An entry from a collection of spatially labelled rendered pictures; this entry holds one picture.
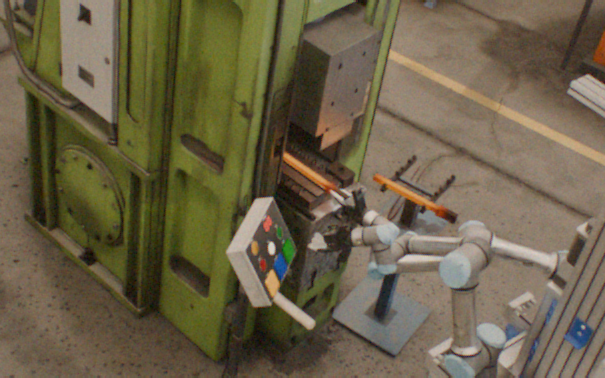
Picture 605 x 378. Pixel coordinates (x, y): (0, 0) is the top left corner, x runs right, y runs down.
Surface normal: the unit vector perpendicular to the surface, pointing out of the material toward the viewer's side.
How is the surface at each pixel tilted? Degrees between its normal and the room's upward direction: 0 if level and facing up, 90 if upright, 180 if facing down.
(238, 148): 89
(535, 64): 0
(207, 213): 90
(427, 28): 0
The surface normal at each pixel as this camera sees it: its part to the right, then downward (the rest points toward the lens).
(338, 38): 0.14, -0.75
